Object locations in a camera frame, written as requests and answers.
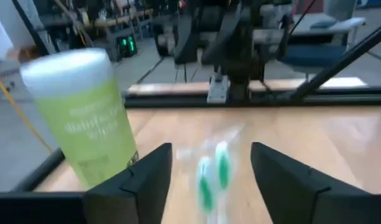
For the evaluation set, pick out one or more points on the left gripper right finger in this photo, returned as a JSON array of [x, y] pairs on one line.
[[296, 199]]

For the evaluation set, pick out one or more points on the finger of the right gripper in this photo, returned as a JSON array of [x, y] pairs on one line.
[[188, 37], [221, 37]]

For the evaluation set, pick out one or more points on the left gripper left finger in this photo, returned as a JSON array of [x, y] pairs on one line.
[[137, 193]]

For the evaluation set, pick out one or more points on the green toothbrush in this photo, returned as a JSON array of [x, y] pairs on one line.
[[205, 186], [222, 165]]

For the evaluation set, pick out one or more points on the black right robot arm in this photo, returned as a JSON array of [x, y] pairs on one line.
[[240, 46]]

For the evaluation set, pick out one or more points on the white label plate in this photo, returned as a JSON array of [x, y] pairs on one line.
[[218, 90]]

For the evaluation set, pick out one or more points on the black box green digits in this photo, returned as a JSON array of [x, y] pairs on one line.
[[128, 45]]

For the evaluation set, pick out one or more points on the green disinfecting wipes canister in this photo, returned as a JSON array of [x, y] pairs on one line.
[[84, 130]]

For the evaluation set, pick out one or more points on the blue office chair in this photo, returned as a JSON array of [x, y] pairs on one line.
[[311, 56]]

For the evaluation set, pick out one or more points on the black aluminium table frame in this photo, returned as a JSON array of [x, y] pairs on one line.
[[165, 101]]

